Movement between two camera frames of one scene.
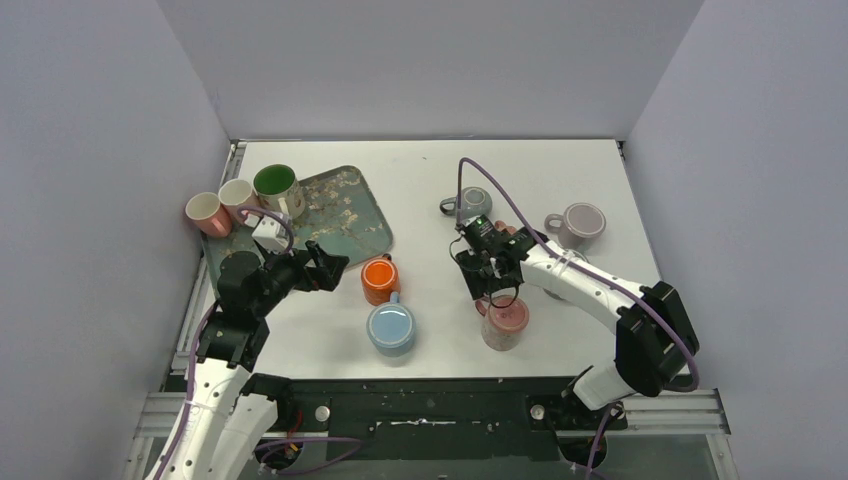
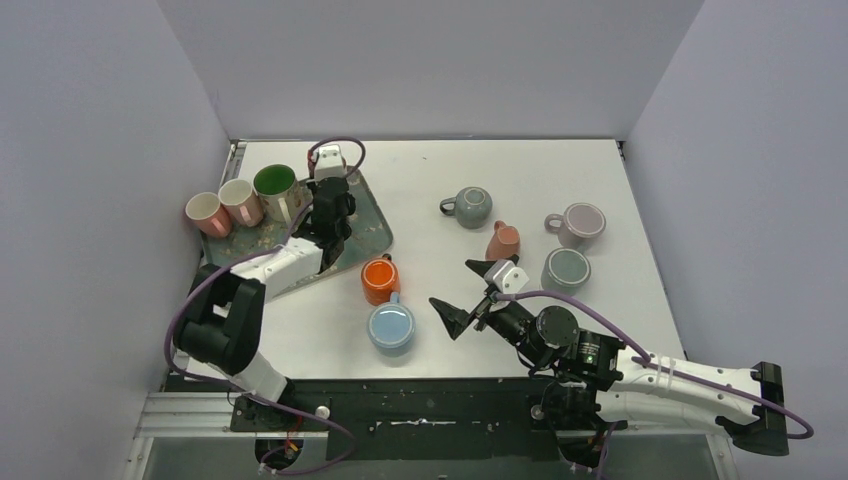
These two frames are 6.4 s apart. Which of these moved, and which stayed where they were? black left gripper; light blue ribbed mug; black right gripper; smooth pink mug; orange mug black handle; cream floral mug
Moved: black left gripper; black right gripper
Stayed: smooth pink mug; light blue ribbed mug; orange mug black handle; cream floral mug
